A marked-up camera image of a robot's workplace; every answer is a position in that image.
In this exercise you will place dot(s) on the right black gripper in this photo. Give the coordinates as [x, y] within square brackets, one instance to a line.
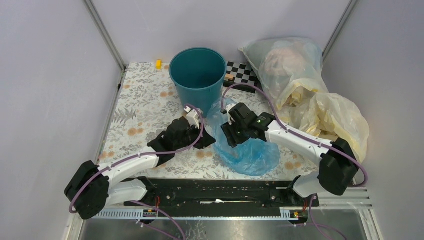
[228, 130]

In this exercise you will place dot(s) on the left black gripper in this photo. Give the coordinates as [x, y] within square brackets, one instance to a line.
[204, 141]

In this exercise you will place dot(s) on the blue plastic trash bag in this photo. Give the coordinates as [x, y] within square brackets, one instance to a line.
[253, 158]

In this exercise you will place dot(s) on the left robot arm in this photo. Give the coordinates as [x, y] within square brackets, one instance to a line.
[95, 186]

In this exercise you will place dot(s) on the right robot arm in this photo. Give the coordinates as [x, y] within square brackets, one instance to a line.
[335, 159]

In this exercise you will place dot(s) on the teal plastic trash bin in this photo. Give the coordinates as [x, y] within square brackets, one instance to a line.
[198, 74]

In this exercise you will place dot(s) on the clear stuffed trash bag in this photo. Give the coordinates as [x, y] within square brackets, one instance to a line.
[289, 69]

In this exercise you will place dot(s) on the yellow plastic trash bag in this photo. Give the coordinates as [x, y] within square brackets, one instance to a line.
[327, 116]

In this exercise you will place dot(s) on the small tan wooden block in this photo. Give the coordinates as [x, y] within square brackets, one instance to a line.
[229, 77]

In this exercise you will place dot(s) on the black white checkerboard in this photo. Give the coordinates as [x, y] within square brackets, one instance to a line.
[241, 73]

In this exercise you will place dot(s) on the floral table mat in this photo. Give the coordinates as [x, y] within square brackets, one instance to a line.
[147, 103]

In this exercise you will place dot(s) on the yellow toy block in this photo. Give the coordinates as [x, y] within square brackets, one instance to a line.
[158, 64]

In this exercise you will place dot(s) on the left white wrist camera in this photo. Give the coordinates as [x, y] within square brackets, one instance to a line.
[193, 116]

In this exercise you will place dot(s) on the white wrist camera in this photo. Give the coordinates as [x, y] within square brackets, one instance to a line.
[226, 112]
[193, 116]

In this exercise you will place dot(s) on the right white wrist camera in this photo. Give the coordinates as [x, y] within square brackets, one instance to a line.
[226, 112]

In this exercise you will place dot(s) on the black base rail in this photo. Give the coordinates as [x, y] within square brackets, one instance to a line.
[223, 198]

